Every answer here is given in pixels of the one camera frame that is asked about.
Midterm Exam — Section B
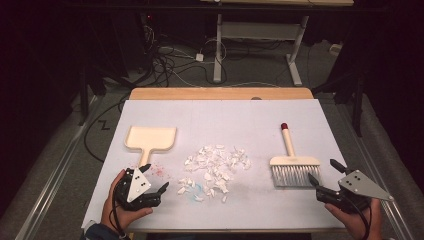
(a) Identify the pile of white paper scraps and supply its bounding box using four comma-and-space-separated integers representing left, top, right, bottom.
177, 144, 253, 204

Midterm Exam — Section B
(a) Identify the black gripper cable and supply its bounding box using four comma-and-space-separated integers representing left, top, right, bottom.
344, 193, 373, 240
110, 191, 126, 238

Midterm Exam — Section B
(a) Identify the cream hand brush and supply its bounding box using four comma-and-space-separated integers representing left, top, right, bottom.
269, 122, 322, 188

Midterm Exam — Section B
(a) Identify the tangle of black floor cables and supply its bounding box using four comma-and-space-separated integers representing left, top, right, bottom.
139, 23, 228, 88

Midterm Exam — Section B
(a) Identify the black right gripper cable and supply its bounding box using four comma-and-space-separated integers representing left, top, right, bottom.
344, 193, 373, 240

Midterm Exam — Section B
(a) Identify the person's right hand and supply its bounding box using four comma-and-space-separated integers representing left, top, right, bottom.
324, 198, 383, 240

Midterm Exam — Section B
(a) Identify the person's left hand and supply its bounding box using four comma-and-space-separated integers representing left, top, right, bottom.
101, 169, 154, 234

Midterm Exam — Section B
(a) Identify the cream plastic dustpan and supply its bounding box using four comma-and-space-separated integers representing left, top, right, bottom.
124, 125, 178, 168

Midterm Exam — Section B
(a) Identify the black floor cable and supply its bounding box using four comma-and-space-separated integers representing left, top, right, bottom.
83, 96, 132, 164

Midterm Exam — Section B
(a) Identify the black metal stand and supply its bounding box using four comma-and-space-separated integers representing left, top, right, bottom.
78, 64, 98, 127
314, 74, 365, 138

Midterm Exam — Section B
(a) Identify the wooden table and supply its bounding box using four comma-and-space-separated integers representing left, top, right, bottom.
128, 87, 315, 101

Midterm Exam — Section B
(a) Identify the aluminium floor rail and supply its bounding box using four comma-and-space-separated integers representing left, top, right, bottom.
14, 95, 98, 240
346, 126, 416, 240

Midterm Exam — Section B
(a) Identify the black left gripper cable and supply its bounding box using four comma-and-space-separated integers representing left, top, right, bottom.
110, 191, 126, 238

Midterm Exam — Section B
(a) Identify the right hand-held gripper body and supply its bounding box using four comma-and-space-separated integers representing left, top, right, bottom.
316, 169, 394, 214

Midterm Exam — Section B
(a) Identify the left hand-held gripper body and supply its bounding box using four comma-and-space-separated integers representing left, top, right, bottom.
114, 167, 164, 212

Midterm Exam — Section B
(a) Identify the white desk frame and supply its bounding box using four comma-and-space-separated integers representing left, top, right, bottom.
199, 0, 355, 87

